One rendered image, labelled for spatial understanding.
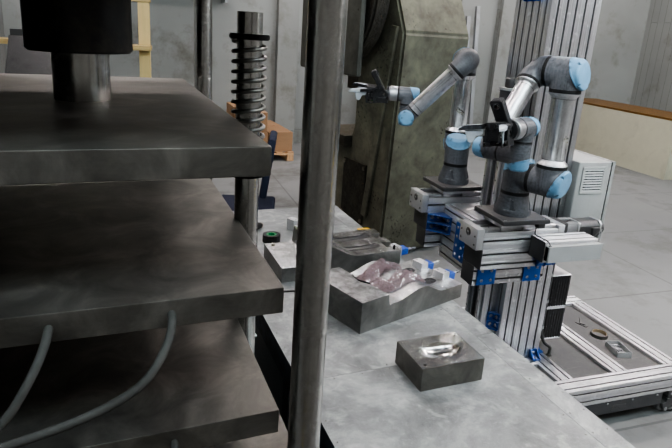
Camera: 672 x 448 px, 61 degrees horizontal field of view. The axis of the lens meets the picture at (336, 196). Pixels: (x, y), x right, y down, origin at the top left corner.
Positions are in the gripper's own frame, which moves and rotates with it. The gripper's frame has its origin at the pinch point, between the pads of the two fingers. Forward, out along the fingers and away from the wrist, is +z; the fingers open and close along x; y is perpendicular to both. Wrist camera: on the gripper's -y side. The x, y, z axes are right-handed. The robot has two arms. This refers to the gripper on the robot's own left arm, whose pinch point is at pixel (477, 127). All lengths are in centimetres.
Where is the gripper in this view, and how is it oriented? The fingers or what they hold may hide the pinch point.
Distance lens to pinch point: 186.9
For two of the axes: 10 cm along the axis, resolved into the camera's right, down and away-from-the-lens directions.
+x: -6.9, -1.1, 7.1
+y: 0.3, 9.8, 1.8
